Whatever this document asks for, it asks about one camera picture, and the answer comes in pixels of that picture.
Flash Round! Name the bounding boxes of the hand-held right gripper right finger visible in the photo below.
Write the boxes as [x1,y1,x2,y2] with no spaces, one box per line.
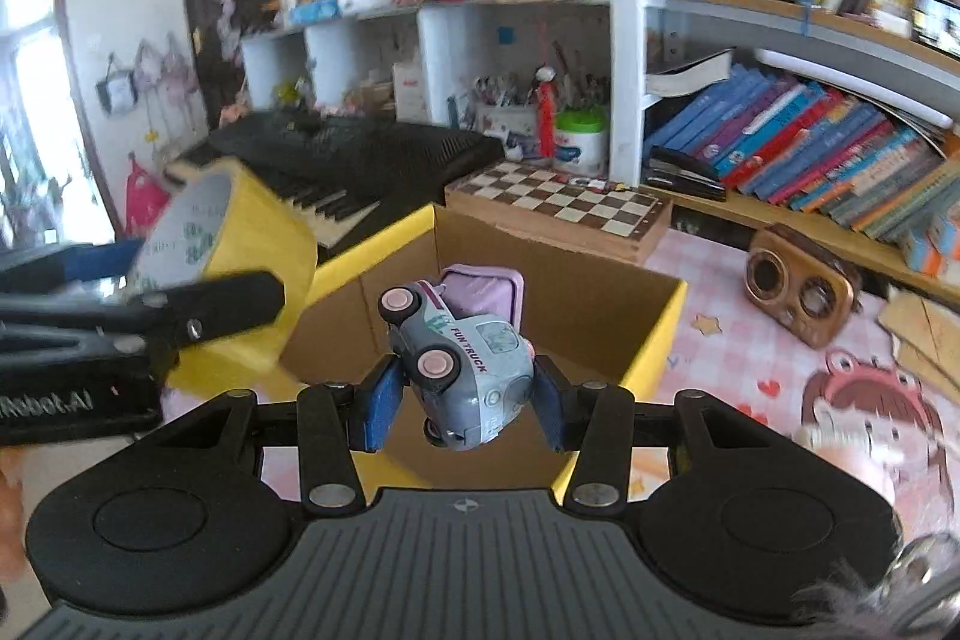
[534,356,800,512]

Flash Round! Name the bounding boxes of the grey furry item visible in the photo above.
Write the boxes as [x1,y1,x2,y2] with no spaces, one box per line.
[791,531,960,640]

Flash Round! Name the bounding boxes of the black stapler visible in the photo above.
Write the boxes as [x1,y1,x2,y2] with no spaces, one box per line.
[646,145,728,202]

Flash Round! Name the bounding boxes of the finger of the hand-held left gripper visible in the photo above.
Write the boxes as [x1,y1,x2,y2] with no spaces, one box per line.
[0,241,143,300]
[0,271,287,357]

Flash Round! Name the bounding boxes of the green lid jar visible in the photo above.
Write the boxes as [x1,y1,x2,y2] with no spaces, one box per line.
[555,111,610,178]

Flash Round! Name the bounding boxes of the yellow cardboard box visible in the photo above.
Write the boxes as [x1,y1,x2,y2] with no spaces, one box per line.
[169,203,689,506]

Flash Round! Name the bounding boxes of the yellow tape roll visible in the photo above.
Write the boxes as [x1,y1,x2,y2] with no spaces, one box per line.
[126,160,320,380]

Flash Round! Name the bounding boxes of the blue tissue pack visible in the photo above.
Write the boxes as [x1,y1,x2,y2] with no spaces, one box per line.
[289,0,342,28]

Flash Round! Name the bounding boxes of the white bookshelf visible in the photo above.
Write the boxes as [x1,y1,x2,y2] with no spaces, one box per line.
[240,0,960,311]

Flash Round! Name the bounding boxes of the window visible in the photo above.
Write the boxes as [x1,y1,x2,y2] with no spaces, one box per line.
[0,0,113,251]

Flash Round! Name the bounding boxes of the white box red label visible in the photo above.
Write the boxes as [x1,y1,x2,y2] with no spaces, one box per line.
[394,62,432,121]

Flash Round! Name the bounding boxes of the brown retro radio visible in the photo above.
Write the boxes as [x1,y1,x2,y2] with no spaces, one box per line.
[746,224,863,350]

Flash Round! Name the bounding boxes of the desktop with pink checked cloth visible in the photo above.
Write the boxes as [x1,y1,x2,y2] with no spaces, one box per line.
[255,224,960,581]

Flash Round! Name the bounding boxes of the brown paper envelopes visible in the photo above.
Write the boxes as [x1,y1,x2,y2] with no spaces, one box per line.
[877,291,960,402]

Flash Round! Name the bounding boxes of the grey toy car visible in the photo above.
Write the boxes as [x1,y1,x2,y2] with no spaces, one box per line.
[377,280,537,453]

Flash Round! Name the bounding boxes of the black piano keyboard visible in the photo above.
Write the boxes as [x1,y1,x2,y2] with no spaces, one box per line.
[161,111,505,251]

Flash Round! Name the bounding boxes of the wooden chessboard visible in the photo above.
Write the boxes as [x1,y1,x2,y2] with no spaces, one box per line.
[445,160,674,266]

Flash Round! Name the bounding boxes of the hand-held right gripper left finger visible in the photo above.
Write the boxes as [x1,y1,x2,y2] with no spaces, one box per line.
[146,355,410,510]

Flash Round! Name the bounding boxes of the white pen holder with pens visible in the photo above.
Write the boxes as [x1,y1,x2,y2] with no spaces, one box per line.
[472,74,541,137]

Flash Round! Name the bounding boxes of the smartphone with lit screen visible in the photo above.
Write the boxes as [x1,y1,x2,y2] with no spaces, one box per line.
[911,0,960,60]

